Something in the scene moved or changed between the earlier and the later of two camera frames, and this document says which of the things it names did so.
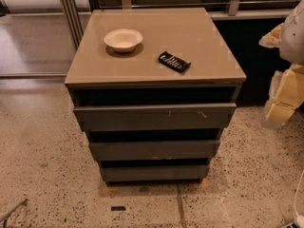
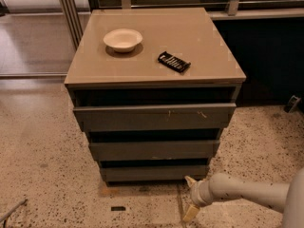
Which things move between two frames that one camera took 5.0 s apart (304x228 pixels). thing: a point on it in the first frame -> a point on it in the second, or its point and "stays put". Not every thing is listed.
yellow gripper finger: x=278 y=114 -> x=191 y=214
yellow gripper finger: x=273 y=39 -> x=190 y=180
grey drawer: x=150 y=150 stays put
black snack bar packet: x=174 y=62 stays put
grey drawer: x=155 y=174 stays put
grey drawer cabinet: x=147 y=122 stays put
